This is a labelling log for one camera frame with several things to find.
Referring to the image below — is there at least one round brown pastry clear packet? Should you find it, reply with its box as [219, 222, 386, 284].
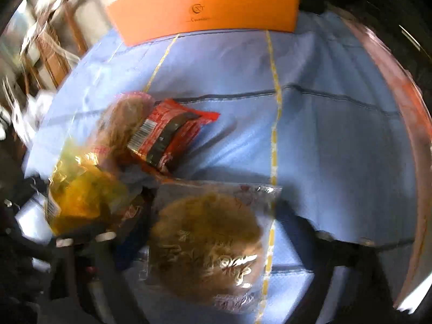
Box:
[146, 180, 283, 315]

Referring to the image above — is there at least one dark carved wooden furniture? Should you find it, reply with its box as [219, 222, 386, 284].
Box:
[297, 0, 432, 115]

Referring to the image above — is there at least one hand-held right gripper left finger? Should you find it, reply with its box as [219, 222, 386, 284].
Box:
[50, 189, 154, 324]

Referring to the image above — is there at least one orange cardboard box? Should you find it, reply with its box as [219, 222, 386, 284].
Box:
[104, 0, 302, 47]

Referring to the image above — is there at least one white plastic bag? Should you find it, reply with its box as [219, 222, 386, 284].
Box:
[23, 88, 55, 129]

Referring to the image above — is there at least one pink cloth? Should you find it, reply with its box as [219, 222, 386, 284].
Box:
[342, 16, 427, 313]

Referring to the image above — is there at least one yellow cake clear packet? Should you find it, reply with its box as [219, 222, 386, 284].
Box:
[46, 141, 131, 237]

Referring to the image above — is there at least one blue tablecloth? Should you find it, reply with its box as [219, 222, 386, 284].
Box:
[23, 10, 420, 324]

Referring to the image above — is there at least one pink bread packet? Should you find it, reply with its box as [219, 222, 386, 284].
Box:
[97, 91, 156, 173]

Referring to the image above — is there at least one carved wooden chair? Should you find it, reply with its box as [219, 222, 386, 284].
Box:
[18, 0, 89, 90]

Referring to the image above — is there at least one red and black snack packet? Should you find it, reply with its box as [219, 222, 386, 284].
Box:
[126, 99, 221, 177]

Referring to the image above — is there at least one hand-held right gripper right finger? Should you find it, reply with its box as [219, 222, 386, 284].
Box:
[275, 206, 406, 324]

